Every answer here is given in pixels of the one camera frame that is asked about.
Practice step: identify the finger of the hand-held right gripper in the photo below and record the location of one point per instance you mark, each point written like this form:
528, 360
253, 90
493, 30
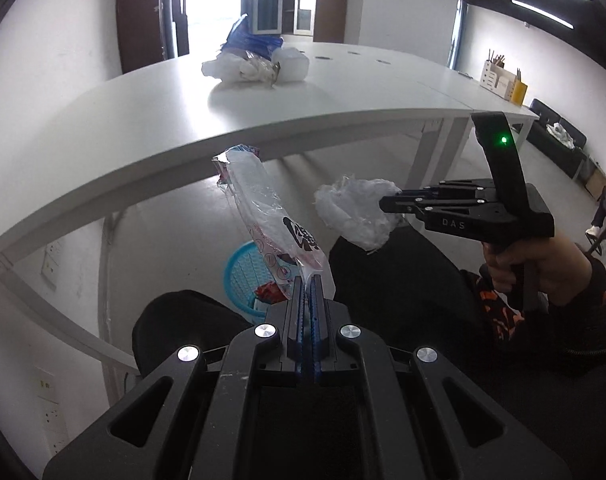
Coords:
448, 190
453, 215

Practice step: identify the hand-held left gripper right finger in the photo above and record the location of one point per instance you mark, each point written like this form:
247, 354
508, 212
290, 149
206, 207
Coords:
321, 321

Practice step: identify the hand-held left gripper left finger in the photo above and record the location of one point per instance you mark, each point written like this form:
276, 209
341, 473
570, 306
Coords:
299, 321

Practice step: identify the blue perforated plastic basket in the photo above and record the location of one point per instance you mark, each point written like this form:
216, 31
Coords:
240, 275

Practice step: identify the white plastic bag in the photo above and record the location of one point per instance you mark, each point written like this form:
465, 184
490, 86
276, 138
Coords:
350, 210
223, 66

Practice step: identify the clear plastic snack wrapper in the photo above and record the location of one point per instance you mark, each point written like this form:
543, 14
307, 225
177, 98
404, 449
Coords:
263, 210

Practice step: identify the white foam box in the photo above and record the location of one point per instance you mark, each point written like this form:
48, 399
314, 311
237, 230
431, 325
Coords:
294, 64

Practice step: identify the blue printed plastic bag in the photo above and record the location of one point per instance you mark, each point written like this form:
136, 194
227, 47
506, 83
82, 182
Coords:
248, 37

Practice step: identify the person's right forearm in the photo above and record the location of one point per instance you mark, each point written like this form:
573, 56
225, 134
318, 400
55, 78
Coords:
503, 317

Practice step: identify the person's right hand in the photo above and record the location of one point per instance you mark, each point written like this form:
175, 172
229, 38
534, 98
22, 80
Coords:
558, 270

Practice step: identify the red snack wrapper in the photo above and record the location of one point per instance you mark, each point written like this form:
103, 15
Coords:
269, 294

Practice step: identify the black sofa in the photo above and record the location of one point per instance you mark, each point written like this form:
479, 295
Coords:
553, 150

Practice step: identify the white cloth pile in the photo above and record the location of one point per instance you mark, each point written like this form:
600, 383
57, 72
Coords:
562, 134

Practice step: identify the yellow box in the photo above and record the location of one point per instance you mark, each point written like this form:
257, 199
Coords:
518, 92

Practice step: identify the cardboard box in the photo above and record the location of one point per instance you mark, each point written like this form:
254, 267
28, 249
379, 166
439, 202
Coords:
596, 180

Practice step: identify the white desk organizer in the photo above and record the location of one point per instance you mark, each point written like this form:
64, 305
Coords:
495, 80

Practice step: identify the ceiling light bar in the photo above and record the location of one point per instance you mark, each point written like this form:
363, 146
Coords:
542, 12

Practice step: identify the brown door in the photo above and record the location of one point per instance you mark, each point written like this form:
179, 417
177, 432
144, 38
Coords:
332, 0

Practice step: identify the crumpled brown white wrapper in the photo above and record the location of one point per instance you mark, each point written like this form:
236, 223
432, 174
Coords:
258, 69

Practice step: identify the white table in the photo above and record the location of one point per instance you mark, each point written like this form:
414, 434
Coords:
183, 110

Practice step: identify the glass window panel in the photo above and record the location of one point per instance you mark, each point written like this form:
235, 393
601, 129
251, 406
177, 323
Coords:
269, 0

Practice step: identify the white wall socket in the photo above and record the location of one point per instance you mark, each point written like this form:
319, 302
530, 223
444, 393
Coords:
46, 385

